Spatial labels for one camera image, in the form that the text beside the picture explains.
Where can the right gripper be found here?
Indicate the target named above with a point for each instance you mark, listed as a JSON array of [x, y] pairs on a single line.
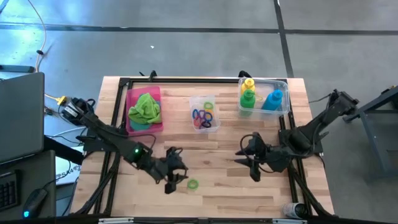
[[264, 155]]

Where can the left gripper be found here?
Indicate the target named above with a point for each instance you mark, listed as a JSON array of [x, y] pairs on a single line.
[[168, 168]]

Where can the red coil wristband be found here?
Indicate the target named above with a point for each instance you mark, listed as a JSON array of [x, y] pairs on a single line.
[[195, 123]]

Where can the teal microfibre towel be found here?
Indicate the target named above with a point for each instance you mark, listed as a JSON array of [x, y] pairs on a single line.
[[140, 126]]

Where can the orange coil wristband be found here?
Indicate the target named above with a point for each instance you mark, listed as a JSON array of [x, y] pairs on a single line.
[[211, 111]]

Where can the green plastic sports bottle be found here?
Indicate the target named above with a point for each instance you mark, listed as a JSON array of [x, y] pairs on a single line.
[[247, 101]]

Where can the green coil wristband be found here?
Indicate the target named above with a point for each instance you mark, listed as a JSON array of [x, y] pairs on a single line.
[[205, 105], [188, 183]]

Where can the green microfibre towel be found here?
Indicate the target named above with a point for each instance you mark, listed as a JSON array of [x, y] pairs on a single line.
[[146, 109]]

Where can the blue plastic sports bottle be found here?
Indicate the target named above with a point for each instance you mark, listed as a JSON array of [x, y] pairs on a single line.
[[273, 99]]

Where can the yellow plastic sports bottle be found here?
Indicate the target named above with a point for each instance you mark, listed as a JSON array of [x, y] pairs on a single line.
[[248, 84]]

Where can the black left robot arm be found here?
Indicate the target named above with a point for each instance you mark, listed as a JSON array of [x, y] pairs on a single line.
[[109, 133]]

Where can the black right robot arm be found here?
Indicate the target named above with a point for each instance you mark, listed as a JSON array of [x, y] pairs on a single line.
[[311, 130]]

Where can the small clear plastic bin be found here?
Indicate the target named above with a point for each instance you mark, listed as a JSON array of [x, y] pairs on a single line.
[[216, 121]]

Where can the white can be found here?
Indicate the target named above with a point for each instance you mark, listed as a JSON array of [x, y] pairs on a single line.
[[293, 210]]

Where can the large clear plastic bin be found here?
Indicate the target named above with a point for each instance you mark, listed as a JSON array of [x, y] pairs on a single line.
[[264, 84]]

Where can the pink plastic bin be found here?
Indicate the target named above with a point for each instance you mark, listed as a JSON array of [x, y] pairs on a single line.
[[130, 93]]

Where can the printed white paper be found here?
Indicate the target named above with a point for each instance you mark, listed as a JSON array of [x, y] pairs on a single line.
[[66, 172]]

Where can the dark metal bench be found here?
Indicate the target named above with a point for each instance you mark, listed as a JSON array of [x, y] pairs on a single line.
[[373, 124]]

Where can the dark grey desk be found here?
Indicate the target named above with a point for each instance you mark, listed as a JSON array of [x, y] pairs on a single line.
[[37, 174]]

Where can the black computer mouse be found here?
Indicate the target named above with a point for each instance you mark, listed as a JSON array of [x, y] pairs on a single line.
[[34, 202]]

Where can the grey laptop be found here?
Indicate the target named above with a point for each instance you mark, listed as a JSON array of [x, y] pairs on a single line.
[[21, 118]]

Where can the black keyboard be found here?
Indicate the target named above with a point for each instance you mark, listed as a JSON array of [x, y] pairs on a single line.
[[7, 193]]

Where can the flat black floor bar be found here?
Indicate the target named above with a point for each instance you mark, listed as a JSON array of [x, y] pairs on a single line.
[[15, 68]]

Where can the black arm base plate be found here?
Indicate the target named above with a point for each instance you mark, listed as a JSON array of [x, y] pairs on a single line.
[[93, 147], [314, 147]]

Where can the silver metal bracket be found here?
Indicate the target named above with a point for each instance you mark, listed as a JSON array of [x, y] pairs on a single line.
[[289, 221]]

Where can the black aluminium table frame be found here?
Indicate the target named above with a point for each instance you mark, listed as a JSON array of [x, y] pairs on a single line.
[[186, 80]]

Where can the aluminium frame rail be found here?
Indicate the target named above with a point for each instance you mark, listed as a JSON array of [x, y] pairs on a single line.
[[115, 221]]

